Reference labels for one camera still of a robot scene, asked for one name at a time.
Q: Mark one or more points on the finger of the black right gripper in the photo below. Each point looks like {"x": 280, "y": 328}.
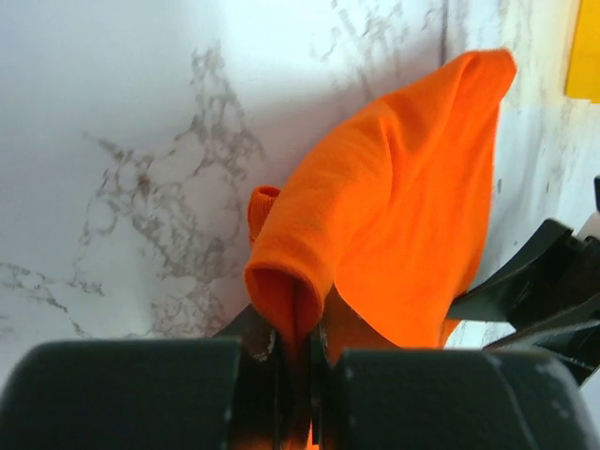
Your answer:
{"x": 493, "y": 300}

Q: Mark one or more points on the yellow plastic tray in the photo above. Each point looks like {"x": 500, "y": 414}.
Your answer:
{"x": 582, "y": 77}

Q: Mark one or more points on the orange t shirt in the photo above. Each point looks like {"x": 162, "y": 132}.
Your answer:
{"x": 389, "y": 212}

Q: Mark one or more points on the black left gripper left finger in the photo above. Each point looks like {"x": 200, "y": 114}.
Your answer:
{"x": 254, "y": 336}

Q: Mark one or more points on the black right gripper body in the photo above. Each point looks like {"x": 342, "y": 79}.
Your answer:
{"x": 558, "y": 311}

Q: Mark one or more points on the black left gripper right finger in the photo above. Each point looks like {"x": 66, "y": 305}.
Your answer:
{"x": 341, "y": 328}

